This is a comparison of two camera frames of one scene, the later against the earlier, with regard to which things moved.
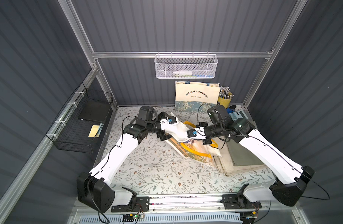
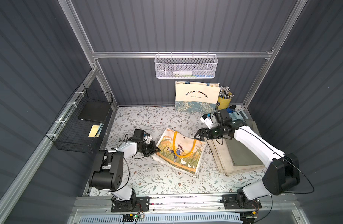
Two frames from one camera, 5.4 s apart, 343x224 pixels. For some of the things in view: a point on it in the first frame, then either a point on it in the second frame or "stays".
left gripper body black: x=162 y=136 -> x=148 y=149
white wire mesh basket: x=183 y=66 stays
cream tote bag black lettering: x=195 y=97 stays
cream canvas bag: x=223 y=157 stays
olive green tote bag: x=239 y=157 stays
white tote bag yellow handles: x=189 y=140 -> x=180 y=152
